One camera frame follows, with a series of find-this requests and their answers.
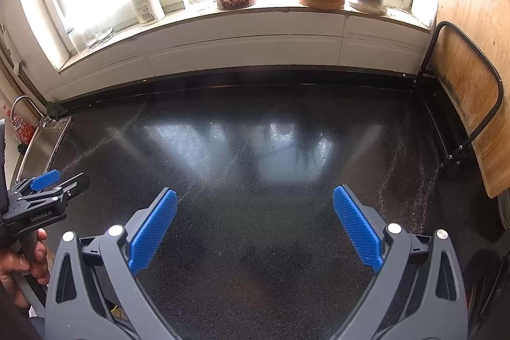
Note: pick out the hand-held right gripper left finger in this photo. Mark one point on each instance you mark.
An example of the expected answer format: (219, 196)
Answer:
(153, 230)

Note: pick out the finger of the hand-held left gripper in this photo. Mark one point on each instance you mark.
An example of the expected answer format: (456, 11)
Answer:
(71, 184)
(46, 180)

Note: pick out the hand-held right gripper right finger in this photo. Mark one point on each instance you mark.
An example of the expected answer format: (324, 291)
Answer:
(356, 228)

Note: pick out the person's left hand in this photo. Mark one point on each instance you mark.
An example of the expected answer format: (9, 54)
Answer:
(10, 264)

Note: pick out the stainless steel sink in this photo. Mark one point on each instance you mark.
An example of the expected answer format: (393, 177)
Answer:
(40, 152)

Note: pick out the red patterned bag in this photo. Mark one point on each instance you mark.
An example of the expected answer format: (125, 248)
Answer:
(22, 133)

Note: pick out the dark green cloth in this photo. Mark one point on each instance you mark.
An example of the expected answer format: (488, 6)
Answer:
(59, 109)

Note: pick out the clear drinking glass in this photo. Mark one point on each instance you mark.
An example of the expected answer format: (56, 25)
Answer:
(91, 38)
(76, 41)
(105, 34)

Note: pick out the wooden cutting board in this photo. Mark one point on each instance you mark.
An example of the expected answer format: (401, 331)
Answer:
(470, 97)

